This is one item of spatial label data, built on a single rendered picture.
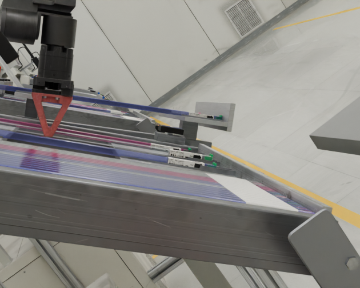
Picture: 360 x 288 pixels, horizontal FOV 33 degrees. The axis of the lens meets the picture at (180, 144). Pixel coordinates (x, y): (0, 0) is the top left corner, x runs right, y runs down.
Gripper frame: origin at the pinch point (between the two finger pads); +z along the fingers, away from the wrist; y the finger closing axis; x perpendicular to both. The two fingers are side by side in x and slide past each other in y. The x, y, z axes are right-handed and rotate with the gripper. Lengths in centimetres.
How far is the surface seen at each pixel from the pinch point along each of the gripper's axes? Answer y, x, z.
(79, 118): -96, 8, 3
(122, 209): 48.9, 8.5, 2.5
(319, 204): 46, 30, 1
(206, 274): -39, 41, 35
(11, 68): -448, -45, -12
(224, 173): 12.4, 28.7, 2.8
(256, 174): 23.1, 30.4, 1.1
